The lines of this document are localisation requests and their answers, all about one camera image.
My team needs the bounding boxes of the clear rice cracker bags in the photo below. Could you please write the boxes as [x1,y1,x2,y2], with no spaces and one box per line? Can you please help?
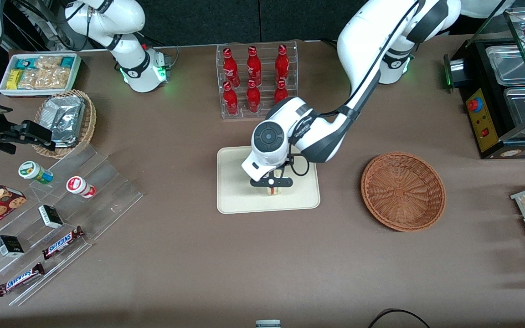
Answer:
[18,55,71,90]

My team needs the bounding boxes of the green lid cup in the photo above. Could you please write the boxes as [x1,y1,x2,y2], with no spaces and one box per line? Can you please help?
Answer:
[18,160,55,185]

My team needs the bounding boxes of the small black box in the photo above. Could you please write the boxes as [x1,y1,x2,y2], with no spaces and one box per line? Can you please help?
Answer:
[38,204,64,229]
[0,235,25,257]

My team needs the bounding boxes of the snickers bar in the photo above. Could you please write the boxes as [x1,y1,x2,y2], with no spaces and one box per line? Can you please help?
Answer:
[41,225,86,261]
[0,262,46,297]

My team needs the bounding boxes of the red lid cup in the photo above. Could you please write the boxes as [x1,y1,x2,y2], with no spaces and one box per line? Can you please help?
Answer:
[66,175,97,199]

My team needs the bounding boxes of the red cola bottle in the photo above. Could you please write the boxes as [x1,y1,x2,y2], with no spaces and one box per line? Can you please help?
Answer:
[222,81,240,116]
[273,79,289,104]
[246,79,262,114]
[247,46,263,86]
[222,47,240,86]
[275,44,290,84]

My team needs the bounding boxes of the black floor cable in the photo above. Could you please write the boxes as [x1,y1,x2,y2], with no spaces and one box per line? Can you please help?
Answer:
[367,308,432,328]

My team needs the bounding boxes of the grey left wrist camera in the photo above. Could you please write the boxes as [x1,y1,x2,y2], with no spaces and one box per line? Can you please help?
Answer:
[249,176,294,189]

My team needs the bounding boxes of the triangle sandwich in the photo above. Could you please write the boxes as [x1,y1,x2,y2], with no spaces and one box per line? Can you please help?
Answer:
[265,170,287,197]

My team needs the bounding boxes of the clear acrylic bottle rack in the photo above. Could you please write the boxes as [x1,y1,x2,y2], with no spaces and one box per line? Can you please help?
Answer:
[216,40,299,120]

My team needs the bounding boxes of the white snack tray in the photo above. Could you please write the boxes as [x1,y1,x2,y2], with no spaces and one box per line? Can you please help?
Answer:
[0,53,82,98]

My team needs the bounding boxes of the cream plastic tray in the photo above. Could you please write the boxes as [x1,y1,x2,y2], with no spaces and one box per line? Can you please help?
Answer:
[216,145,321,215]

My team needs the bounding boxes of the black food warmer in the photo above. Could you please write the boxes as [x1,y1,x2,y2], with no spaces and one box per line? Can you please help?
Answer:
[443,0,525,159]

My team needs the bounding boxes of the light tan wicker basket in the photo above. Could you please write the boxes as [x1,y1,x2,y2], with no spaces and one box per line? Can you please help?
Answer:
[33,89,98,159]

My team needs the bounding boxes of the yellow snack pack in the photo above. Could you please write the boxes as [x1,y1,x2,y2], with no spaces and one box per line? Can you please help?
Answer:
[6,69,24,90]

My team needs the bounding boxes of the brown round wicker basket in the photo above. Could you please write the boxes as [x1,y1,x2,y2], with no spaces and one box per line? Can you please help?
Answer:
[360,151,447,233]

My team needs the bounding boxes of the clear acrylic stepped display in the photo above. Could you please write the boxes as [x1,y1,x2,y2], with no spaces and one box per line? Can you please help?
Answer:
[0,143,145,307]

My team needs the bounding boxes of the silver foil pack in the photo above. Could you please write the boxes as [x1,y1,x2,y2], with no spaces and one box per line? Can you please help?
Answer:
[39,95,86,148]

